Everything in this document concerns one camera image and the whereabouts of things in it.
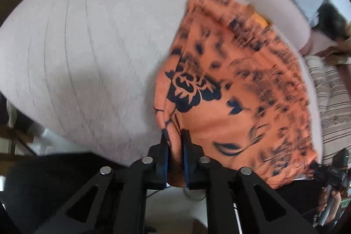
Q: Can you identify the pink quilted bed sheet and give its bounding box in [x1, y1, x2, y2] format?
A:
[0, 0, 324, 169]

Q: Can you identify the brown patterned cloth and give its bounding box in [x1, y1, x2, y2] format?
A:
[316, 38, 351, 66]

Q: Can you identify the black fuzzy garment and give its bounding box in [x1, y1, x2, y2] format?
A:
[313, 0, 350, 40]

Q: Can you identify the black cable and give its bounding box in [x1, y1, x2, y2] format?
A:
[145, 186, 208, 202]

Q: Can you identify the pink rolled quilt bolster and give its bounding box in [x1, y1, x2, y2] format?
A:
[216, 0, 314, 57]

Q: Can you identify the orange black floral blouse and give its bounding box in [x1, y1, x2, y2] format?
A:
[154, 0, 317, 188]

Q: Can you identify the person's right hand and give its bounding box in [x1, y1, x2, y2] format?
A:
[317, 184, 342, 226]

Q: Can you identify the striped floral folded blanket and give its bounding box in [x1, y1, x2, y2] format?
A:
[304, 55, 350, 164]

